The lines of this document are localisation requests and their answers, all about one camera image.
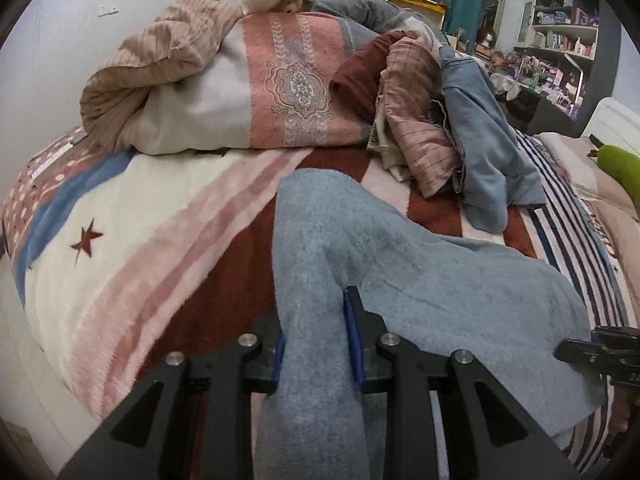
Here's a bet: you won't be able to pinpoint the pink patterned folded quilt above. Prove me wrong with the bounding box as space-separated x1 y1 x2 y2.
80 0 375 155

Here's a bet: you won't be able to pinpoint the dark red garment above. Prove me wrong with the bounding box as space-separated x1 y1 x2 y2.
331 30 418 124

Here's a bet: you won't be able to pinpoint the pink checked garment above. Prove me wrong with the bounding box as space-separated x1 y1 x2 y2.
378 37 461 198

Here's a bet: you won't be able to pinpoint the beige grey rumpled duvet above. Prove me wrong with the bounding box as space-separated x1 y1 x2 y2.
309 0 448 44

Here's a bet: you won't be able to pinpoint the dark grey bookshelf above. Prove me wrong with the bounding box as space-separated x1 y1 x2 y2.
515 0 608 120

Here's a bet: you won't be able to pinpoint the grey-blue sweat pants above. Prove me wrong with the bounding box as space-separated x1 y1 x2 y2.
254 169 605 479

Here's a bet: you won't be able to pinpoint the blue denim garment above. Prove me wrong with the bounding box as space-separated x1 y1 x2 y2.
439 47 546 234

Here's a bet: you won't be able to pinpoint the green plush pillow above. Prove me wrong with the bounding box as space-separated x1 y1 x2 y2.
589 144 640 206

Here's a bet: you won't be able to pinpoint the pink knitted pillow cover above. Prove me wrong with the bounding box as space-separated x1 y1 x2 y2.
537 132 639 310

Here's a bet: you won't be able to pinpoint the yellow white small shelf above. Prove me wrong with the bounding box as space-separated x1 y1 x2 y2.
387 0 449 29

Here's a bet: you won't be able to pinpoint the white bed headboard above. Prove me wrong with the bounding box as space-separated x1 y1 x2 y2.
582 98 640 155

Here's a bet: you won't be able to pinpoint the striped plush bed blanket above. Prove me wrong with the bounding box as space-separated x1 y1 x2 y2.
2 130 637 474

